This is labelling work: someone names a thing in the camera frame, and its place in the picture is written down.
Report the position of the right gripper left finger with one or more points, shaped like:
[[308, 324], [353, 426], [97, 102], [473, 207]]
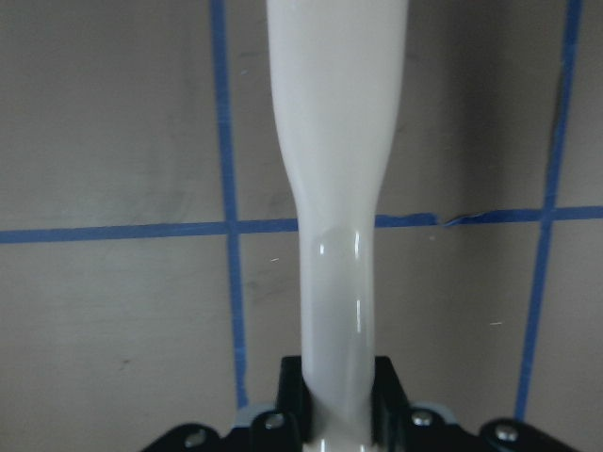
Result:
[[293, 401]]

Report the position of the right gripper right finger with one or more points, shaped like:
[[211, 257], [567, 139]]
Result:
[[390, 404]]

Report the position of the beige hand brush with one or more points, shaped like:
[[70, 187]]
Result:
[[335, 72]]

